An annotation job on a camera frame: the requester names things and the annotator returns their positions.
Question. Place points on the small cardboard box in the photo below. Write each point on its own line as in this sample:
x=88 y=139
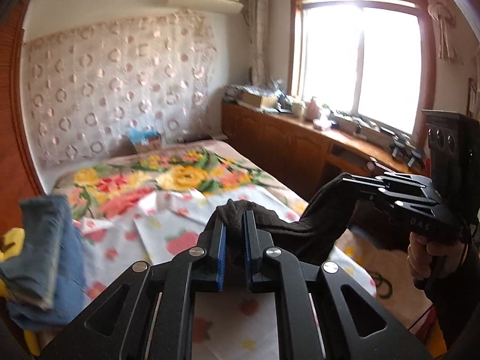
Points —
x=150 y=146

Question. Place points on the long wooden cabinet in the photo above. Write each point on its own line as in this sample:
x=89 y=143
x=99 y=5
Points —
x=281 y=146

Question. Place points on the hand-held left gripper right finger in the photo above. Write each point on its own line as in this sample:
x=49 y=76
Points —
x=247 y=255

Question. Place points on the blue folded jeans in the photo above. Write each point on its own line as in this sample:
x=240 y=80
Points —
x=73 y=270

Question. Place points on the circle-patterned sheer curtain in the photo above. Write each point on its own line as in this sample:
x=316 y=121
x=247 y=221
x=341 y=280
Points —
x=112 y=82

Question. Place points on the black pants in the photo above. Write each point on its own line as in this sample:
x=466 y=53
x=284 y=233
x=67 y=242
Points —
x=300 y=228

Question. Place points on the white mug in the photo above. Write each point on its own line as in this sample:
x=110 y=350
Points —
x=298 y=109

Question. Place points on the yellow plush toy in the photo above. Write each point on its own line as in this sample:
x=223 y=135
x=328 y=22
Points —
x=9 y=247

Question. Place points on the grey-blue folded jeans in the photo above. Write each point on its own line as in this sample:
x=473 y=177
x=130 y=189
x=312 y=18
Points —
x=41 y=240

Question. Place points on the open cardboard box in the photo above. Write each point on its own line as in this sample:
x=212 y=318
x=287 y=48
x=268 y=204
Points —
x=258 y=99

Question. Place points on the pink bottle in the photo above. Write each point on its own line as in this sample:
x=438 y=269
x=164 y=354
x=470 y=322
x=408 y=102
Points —
x=312 y=108

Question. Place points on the person's right forearm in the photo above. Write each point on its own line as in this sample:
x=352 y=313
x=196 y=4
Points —
x=457 y=307

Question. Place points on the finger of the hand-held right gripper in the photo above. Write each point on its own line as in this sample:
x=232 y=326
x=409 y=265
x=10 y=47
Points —
x=397 y=199
x=393 y=182

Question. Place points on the tied pale curtain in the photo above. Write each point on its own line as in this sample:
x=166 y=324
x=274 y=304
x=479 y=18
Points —
x=442 y=15

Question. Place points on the strawberry printed bed sheet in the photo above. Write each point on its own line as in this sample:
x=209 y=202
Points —
x=168 y=240

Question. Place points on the person's right hand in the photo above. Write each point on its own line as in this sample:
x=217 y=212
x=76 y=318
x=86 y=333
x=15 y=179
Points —
x=422 y=255

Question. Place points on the floral blanket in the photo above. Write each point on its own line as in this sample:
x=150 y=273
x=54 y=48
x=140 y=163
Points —
x=180 y=176

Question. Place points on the pale window curtain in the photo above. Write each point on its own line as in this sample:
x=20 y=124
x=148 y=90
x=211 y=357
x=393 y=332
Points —
x=258 y=33

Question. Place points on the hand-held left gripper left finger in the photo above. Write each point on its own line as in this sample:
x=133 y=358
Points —
x=222 y=258

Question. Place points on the wooden framed window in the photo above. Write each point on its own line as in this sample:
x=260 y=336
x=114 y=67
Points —
x=356 y=56

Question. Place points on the black clamp stand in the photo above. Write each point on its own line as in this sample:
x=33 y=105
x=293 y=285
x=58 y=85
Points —
x=407 y=152

